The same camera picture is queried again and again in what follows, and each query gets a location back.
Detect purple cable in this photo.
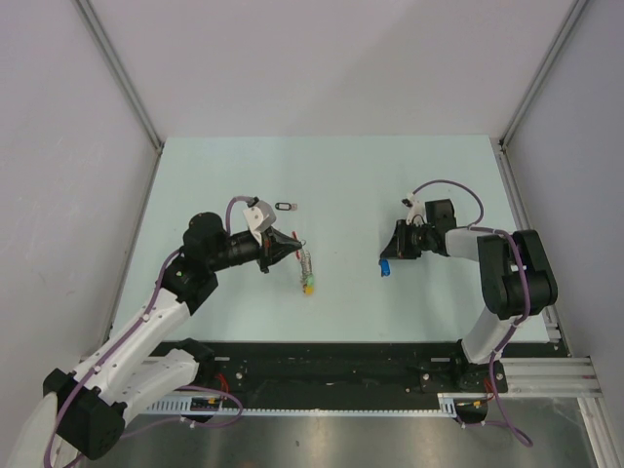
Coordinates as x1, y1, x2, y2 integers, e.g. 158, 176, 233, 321
42, 194, 259, 468
411, 178, 535, 449

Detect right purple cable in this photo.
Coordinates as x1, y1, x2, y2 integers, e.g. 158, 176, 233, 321
411, 178, 535, 449

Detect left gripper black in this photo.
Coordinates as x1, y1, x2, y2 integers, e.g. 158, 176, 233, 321
207, 226, 300, 273

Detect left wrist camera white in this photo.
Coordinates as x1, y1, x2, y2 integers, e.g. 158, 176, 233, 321
243, 197, 276, 246

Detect black key tag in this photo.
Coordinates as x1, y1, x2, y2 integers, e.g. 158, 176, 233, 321
274, 202, 297, 212

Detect white cable duct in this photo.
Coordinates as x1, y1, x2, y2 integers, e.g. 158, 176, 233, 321
140, 395, 469, 418

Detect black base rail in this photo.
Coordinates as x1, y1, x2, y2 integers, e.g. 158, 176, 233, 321
145, 340, 569, 410

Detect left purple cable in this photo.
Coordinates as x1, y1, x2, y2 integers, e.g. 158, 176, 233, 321
42, 194, 259, 468

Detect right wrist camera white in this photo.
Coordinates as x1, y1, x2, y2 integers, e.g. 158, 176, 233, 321
402, 193, 426, 226

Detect blue tag key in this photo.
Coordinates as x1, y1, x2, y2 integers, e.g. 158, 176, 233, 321
378, 259, 391, 278

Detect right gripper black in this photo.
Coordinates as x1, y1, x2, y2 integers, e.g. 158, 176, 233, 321
380, 219, 436, 259

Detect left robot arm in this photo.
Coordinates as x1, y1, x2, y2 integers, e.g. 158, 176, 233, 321
43, 207, 302, 460

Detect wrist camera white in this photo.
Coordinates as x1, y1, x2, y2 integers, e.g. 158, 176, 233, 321
402, 193, 426, 226
243, 197, 276, 246

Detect metal keyring holder red handle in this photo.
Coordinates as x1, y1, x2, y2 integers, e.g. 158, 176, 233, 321
292, 231, 315, 295

